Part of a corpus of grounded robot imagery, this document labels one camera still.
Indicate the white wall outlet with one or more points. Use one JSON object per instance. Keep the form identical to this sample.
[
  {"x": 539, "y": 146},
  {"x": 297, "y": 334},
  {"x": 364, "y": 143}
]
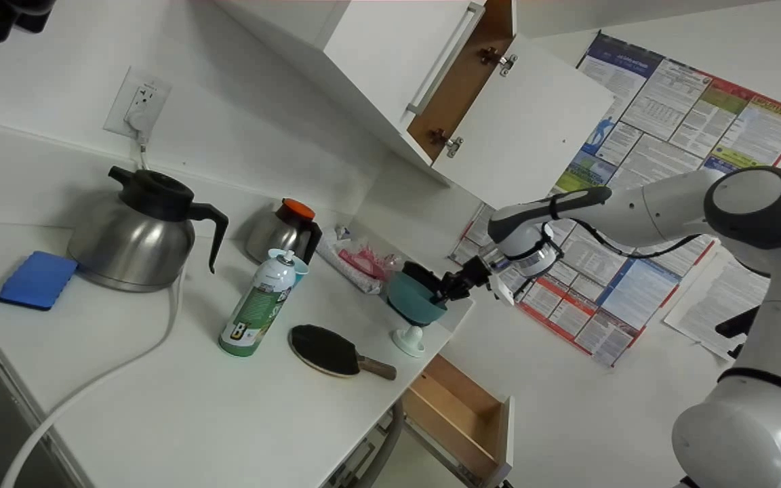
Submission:
[{"x": 136, "y": 96}]

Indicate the metal cabinet hinge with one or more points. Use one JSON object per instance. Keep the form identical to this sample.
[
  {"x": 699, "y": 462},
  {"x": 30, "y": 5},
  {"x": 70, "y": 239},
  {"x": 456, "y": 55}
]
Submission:
[
  {"x": 501, "y": 62},
  {"x": 448, "y": 146}
]

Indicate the small white cup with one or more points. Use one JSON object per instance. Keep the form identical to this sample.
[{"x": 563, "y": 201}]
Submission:
[{"x": 409, "y": 340}]

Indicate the blue sponge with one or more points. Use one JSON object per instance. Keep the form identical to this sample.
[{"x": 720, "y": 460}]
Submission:
[{"x": 36, "y": 281}]

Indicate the white closed drawer front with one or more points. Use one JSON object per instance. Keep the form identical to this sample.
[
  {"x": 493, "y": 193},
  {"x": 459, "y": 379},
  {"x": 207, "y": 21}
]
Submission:
[{"x": 353, "y": 471}]

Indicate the wall poster colourful header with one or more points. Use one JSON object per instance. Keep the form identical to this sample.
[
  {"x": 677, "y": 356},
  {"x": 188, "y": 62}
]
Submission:
[{"x": 680, "y": 98}]

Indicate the white paper sheet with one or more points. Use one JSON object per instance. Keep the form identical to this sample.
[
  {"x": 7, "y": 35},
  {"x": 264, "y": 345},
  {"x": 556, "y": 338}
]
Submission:
[{"x": 712, "y": 300}]

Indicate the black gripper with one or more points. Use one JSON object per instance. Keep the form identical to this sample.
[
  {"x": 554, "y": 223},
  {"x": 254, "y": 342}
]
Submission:
[{"x": 490, "y": 273}]

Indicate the blue bowl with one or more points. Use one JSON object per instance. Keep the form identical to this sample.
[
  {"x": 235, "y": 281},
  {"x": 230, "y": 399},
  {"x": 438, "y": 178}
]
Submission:
[{"x": 413, "y": 311}]

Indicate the open drawer wooden inside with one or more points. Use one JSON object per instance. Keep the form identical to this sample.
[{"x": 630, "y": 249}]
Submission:
[{"x": 463, "y": 424}]

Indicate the white open cabinet door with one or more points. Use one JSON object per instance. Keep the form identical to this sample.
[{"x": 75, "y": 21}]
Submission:
[{"x": 535, "y": 125}]

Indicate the pink packets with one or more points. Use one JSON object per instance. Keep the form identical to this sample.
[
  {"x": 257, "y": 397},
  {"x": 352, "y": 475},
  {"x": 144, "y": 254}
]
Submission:
[{"x": 364, "y": 261}]

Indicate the green bottle white cap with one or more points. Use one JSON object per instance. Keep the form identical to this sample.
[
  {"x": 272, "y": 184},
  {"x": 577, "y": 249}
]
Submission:
[{"x": 257, "y": 314}]

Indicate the steel carafe black lid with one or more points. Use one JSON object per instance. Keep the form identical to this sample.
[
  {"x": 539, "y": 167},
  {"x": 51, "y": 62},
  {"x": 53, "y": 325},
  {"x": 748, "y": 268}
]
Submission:
[{"x": 133, "y": 246}]

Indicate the steel carafe orange lid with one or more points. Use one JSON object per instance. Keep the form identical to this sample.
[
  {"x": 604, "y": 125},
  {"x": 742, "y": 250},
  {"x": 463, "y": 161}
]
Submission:
[{"x": 277, "y": 237}]

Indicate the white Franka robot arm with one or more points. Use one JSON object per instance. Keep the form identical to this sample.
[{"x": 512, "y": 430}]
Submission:
[{"x": 761, "y": 207}]

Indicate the wall poster red border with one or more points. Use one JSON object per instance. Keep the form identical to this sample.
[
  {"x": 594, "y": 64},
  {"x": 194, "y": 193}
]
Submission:
[{"x": 590, "y": 308}]

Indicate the black ping pong paddle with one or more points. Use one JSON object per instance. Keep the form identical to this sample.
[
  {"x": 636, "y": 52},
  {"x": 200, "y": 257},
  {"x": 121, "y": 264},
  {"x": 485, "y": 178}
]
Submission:
[{"x": 323, "y": 350}]

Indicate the white upper cabinet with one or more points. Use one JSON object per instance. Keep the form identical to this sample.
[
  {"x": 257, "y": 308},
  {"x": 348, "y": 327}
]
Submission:
[{"x": 372, "y": 36}]

